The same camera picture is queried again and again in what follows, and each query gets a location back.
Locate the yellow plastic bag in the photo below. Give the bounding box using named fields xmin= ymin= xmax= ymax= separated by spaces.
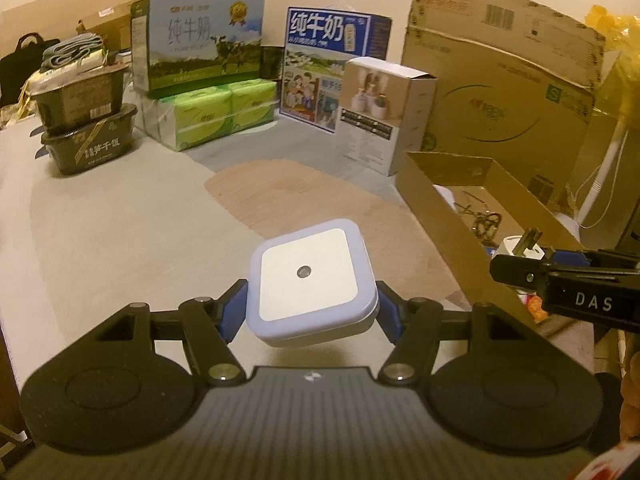
xmin=586 ymin=4 xmax=639 ymax=129

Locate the white fan stand pole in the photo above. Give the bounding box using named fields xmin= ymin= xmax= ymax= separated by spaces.
xmin=576 ymin=116 xmax=628 ymax=229

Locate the grey folded strap bundle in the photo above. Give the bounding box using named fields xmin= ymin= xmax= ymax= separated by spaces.
xmin=39 ymin=32 xmax=106 ymax=74

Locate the white humidifier product box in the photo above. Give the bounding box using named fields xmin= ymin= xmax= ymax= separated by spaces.
xmin=334 ymin=56 xmax=437 ymax=176

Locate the brown cardboard box background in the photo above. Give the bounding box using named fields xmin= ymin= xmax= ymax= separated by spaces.
xmin=76 ymin=0 xmax=141 ymax=52

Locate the upper black food bowl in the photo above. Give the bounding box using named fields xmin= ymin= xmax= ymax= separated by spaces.
xmin=30 ymin=63 xmax=128 ymax=136

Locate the white cable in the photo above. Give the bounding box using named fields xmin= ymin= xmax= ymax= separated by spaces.
xmin=564 ymin=179 xmax=637 ymax=231

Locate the large flat cardboard box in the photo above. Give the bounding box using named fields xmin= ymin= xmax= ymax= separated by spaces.
xmin=401 ymin=0 xmax=605 ymax=208

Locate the light blue milk carton box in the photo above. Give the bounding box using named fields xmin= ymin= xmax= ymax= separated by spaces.
xmin=130 ymin=0 xmax=265 ymax=96

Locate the white square night light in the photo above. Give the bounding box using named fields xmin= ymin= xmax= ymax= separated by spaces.
xmin=246 ymin=218 xmax=380 ymax=348

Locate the open cardboard box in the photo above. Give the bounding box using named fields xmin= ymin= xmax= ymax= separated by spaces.
xmin=394 ymin=149 xmax=597 ymax=376

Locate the black handbag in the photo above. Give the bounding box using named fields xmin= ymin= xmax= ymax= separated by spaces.
xmin=0 ymin=32 xmax=60 ymax=106

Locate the black food bowl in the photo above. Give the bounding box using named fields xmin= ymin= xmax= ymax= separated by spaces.
xmin=30 ymin=63 xmax=128 ymax=136
xmin=41 ymin=103 xmax=138 ymax=176

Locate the green tissue pack bundle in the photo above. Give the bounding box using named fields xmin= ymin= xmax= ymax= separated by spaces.
xmin=137 ymin=79 xmax=277 ymax=152

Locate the person's right hand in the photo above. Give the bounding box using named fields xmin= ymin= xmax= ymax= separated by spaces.
xmin=620 ymin=372 xmax=640 ymax=441

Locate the white power plug adapter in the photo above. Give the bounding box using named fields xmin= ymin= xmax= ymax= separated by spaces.
xmin=496 ymin=228 xmax=544 ymax=260

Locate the small black box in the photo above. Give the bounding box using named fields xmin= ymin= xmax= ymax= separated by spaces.
xmin=259 ymin=46 xmax=284 ymax=80

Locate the lower black food bowl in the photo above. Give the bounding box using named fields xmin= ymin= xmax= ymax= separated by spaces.
xmin=41 ymin=103 xmax=138 ymax=176

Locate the dark blue milk box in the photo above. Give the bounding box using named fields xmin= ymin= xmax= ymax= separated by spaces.
xmin=280 ymin=6 xmax=392 ymax=133

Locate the red snack packet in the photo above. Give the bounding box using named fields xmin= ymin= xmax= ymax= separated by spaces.
xmin=524 ymin=294 xmax=549 ymax=323

